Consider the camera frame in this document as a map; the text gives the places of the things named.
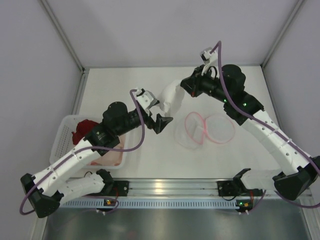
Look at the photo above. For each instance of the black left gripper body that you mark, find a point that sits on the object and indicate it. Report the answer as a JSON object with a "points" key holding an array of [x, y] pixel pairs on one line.
{"points": [[152, 121]]}

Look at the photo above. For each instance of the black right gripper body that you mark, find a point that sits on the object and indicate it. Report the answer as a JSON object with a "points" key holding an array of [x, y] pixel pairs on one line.
{"points": [[189, 84]]}

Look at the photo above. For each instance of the white bra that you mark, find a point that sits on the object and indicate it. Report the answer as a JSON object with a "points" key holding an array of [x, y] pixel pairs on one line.
{"points": [[171, 98]]}

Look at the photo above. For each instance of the white mesh laundry bag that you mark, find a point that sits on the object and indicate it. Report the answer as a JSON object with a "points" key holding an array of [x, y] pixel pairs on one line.
{"points": [[193, 130]]}

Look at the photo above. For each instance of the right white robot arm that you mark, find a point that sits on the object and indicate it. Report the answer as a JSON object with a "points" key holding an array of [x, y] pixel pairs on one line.
{"points": [[298, 170]]}

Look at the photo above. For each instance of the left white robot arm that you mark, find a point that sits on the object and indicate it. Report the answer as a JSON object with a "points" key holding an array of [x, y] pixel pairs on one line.
{"points": [[50, 188]]}

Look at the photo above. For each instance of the red bra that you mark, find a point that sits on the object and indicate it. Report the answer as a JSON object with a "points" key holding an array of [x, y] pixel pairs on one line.
{"points": [[82, 129]]}

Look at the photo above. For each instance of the white plastic laundry basket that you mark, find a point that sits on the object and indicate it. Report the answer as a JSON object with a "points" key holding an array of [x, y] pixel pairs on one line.
{"points": [[63, 141]]}

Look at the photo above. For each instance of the pink garment in basket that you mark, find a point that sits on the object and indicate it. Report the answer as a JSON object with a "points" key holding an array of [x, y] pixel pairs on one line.
{"points": [[110, 159]]}

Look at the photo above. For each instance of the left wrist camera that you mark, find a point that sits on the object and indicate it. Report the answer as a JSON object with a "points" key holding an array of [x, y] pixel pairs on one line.
{"points": [[145, 98]]}

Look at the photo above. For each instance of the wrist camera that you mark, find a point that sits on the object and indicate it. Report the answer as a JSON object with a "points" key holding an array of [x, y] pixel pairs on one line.
{"points": [[209, 58], [145, 98]]}

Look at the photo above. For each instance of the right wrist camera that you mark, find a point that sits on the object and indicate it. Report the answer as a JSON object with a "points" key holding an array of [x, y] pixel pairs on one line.
{"points": [[209, 58]]}

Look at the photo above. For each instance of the white slotted cable duct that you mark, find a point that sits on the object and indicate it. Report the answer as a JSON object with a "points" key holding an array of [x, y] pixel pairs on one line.
{"points": [[206, 203]]}

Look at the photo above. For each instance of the aluminium mounting rail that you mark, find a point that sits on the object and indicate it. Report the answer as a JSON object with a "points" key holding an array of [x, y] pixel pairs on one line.
{"points": [[142, 187]]}

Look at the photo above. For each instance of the left aluminium frame post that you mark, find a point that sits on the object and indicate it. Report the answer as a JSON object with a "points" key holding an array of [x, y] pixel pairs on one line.
{"points": [[61, 33]]}

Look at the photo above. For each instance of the aluminium frame post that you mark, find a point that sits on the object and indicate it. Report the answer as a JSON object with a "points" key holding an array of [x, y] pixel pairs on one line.
{"points": [[61, 33], [289, 20]]}

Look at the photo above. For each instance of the right aluminium frame post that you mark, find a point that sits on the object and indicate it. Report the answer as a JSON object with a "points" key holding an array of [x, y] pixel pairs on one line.
{"points": [[289, 20]]}

